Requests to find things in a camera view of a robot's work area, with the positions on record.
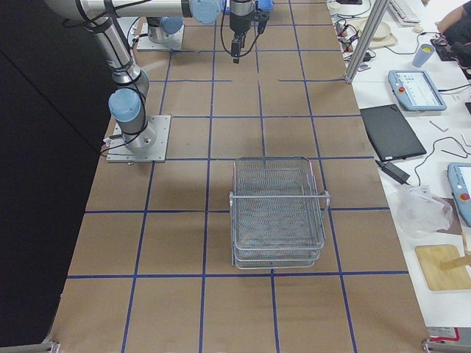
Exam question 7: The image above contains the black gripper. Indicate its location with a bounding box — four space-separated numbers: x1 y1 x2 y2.
230 0 257 63

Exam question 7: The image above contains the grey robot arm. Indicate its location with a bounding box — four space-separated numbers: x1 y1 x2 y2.
46 1 271 157
146 16 183 44

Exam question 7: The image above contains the beige tray with plates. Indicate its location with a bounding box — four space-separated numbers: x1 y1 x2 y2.
350 18 398 49

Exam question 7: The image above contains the blue teach pendant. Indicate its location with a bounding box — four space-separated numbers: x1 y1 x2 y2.
447 163 471 227
388 70 447 111

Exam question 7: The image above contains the black laptop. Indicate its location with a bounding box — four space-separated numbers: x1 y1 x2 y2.
360 104 426 162

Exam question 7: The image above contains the blue cup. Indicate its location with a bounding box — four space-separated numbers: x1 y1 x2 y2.
412 43 435 68

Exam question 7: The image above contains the black power adapter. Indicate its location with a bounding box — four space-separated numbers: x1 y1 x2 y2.
375 160 410 185

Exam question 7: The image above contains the clear plastic bag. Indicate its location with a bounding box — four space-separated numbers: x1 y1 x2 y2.
392 185 453 236

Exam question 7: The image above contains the wooden board stand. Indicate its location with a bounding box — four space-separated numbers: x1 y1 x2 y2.
415 233 470 292

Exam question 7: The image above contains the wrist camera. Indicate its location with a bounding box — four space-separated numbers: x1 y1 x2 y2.
255 0 274 35

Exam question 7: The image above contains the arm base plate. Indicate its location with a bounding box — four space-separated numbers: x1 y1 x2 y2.
105 115 171 163
136 23 185 51

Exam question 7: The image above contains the aluminium frame post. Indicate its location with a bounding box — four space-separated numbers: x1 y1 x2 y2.
344 0 389 84

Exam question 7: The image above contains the metal wire shelf tray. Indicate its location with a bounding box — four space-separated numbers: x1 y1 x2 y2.
229 157 330 269

